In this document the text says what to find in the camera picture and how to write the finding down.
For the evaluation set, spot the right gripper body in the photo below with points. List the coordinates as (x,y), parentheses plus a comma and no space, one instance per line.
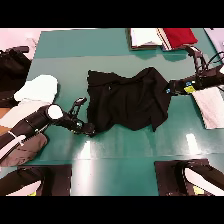
(178,87)

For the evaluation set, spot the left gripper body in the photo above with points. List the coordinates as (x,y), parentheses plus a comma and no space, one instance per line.
(78,126)

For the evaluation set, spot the black T-shirt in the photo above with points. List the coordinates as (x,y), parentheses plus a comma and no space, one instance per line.
(128,100)

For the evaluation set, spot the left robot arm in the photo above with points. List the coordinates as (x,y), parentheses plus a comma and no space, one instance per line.
(30,125)

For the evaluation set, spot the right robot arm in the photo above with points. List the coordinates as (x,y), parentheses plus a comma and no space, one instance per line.
(207,81)

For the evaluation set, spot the white towel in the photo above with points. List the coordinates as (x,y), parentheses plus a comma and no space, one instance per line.
(211,108)

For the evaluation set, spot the brown garment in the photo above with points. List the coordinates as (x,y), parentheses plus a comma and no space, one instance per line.
(34,147)

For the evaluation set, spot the red garment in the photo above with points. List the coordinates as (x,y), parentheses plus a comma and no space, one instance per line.
(180,36)

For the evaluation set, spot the folded white garment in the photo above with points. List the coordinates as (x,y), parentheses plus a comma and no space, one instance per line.
(144,36)

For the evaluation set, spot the black garment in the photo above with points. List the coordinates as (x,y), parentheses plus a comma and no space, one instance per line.
(11,71)

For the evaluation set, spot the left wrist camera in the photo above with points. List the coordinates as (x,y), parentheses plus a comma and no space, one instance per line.
(80,101)

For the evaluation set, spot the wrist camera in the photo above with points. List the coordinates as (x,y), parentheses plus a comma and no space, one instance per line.
(193,52)
(80,101)

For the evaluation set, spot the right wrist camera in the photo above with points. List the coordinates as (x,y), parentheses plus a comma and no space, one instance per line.
(193,52)

